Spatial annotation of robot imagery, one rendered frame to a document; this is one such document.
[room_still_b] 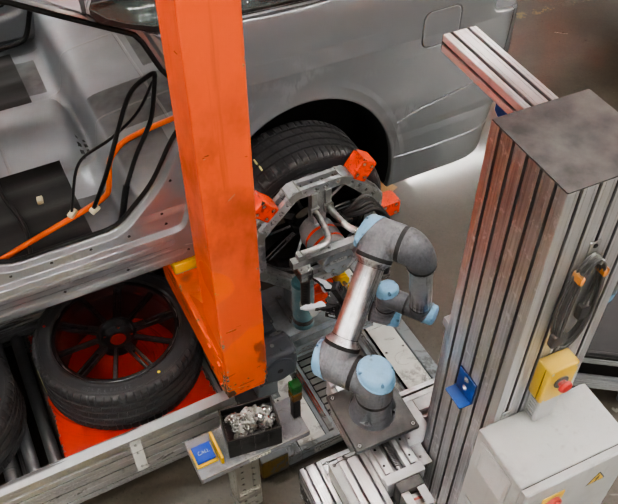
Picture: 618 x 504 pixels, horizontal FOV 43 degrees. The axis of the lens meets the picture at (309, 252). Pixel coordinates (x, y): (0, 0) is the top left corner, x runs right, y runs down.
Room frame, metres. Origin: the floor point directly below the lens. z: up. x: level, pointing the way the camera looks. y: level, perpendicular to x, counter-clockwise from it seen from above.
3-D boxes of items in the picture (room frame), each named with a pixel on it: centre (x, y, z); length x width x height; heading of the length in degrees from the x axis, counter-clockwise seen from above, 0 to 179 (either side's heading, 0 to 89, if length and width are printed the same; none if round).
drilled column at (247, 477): (1.45, 0.25, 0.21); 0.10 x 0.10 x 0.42; 27
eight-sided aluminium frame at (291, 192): (2.13, -0.03, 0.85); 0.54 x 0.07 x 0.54; 117
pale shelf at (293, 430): (1.47, 0.23, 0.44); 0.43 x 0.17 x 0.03; 117
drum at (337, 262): (2.06, -0.06, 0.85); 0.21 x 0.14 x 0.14; 27
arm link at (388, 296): (1.74, -0.29, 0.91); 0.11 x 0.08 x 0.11; 61
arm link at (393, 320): (1.75, -0.27, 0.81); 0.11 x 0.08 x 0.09; 72
